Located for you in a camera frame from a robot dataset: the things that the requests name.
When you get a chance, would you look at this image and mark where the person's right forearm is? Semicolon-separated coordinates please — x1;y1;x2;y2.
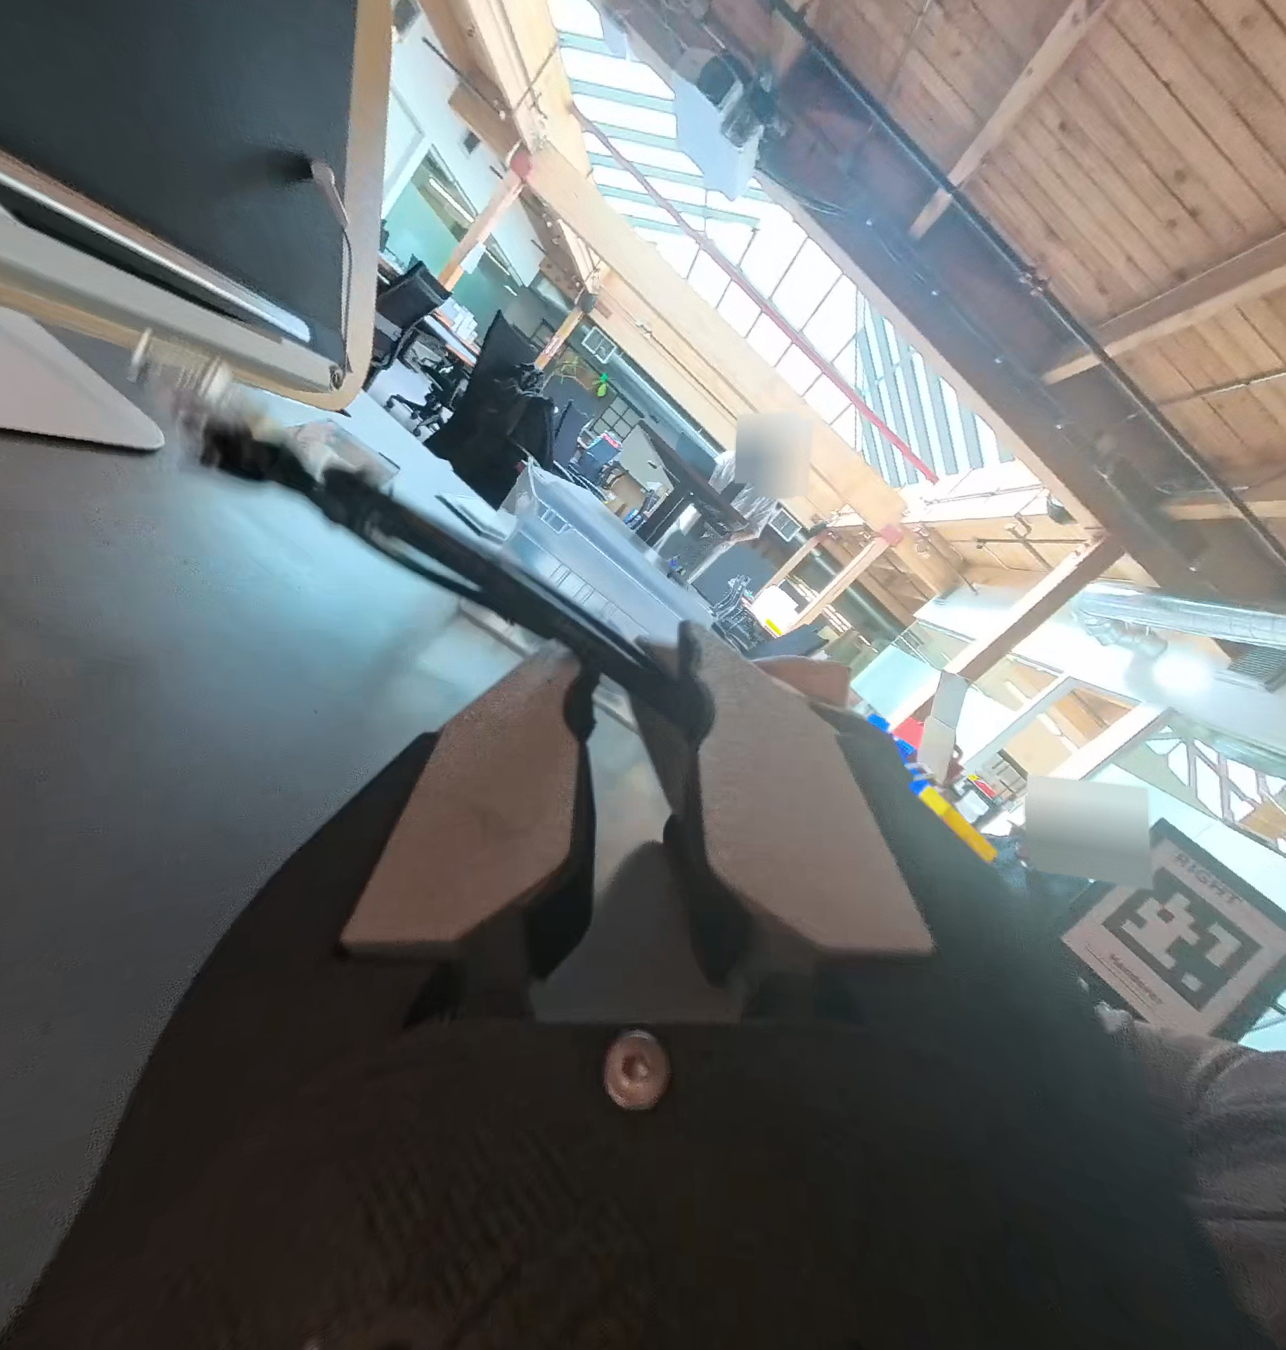
1117;1017;1286;1350

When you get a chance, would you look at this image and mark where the white-tipped cord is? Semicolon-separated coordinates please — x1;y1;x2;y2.
309;158;355;388

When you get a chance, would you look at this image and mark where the grey table with wooden edge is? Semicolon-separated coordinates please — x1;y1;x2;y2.
637;422;754;550

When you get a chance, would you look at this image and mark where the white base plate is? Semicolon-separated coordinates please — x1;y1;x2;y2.
0;295;167;453

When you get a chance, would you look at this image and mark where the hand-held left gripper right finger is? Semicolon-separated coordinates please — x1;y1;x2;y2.
669;620;937;990

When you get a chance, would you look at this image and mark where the black board with wooden frame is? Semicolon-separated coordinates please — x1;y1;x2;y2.
0;0;393;413

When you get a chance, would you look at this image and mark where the black rectangular mat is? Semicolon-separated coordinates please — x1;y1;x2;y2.
435;491;520;541

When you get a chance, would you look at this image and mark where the white ceiling projector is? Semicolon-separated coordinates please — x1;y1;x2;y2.
672;51;788;202

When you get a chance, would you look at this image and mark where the black office chair with jacket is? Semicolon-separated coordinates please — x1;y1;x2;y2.
426;309;560;509

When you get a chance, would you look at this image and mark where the black cable bundle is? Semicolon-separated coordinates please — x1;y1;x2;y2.
127;327;712;733

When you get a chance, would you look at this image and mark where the small yellow bin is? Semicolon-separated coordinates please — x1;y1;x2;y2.
917;785;998;863

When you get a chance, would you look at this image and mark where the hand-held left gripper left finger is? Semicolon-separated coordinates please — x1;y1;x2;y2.
339;637;602;979

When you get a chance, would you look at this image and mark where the clear plastic box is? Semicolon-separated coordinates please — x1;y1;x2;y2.
500;458;712;636

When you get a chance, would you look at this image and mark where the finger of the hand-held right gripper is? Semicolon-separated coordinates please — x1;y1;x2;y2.
753;654;852;709
629;685;702;845

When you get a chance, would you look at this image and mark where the silver ventilation duct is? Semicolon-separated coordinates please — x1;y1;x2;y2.
1069;584;1286;664

